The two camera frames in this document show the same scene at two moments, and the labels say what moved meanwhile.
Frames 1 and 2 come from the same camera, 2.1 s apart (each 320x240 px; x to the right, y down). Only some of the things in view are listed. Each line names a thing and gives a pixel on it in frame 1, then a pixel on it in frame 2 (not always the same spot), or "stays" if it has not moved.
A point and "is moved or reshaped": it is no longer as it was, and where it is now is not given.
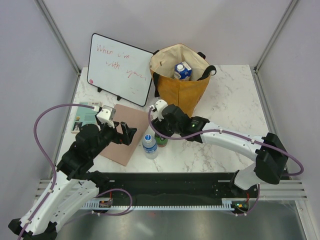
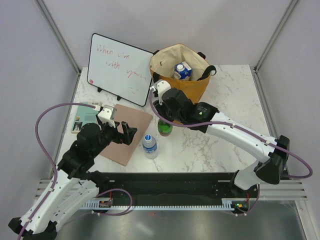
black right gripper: [159, 125] -> [163, 108]
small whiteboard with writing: [120, 69] stays
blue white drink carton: [182, 71] stays
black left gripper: [120, 138] stays
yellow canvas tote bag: [187, 95] stays
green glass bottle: [160, 143] is moved or reshaped
